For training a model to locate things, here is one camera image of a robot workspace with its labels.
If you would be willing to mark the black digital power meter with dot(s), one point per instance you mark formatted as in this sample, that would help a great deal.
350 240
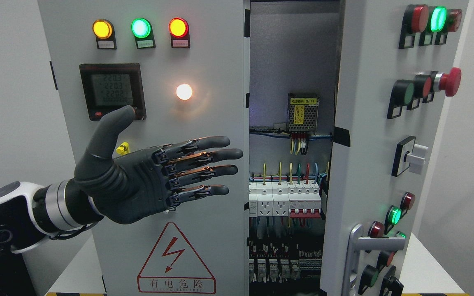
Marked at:
110 86

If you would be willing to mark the silver door handle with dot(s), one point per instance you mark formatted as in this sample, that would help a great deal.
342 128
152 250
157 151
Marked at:
357 244

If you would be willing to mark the white socket breaker row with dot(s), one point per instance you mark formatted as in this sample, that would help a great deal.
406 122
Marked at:
285 199

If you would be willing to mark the grey cabinet door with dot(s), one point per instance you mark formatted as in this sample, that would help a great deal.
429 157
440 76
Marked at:
388 48
213 59

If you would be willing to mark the dark grey robot left hand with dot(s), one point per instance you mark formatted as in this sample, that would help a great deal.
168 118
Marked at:
150 180

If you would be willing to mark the metal mesh power supply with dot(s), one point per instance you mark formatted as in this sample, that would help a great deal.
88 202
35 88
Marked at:
302 112

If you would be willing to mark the white glowing indicator lamp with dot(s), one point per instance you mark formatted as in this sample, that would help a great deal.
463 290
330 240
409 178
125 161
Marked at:
184 92

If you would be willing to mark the red triangle warning sticker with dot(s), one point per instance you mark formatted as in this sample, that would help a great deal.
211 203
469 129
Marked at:
175 267

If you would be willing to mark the yellow indicator lamp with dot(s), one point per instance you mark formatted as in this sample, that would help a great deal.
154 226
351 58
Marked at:
102 29

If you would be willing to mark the red emergency stop button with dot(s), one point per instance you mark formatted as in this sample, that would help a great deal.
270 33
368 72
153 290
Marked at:
448 82

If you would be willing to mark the lower relay terminal row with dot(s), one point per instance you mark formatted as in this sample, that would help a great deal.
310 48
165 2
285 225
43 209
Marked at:
281 261

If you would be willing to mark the right door rotary switch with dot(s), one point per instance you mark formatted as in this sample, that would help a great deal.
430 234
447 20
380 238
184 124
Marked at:
409 156

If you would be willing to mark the red indicator lamp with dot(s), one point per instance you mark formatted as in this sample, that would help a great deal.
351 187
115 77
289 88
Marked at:
178 27

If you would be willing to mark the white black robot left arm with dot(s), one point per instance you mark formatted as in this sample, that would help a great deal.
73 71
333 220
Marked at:
30 214

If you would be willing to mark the green indicator lamp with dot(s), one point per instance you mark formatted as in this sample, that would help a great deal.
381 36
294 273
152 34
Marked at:
141 28

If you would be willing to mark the yellow terminal post block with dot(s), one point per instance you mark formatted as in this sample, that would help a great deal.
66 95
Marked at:
123 148

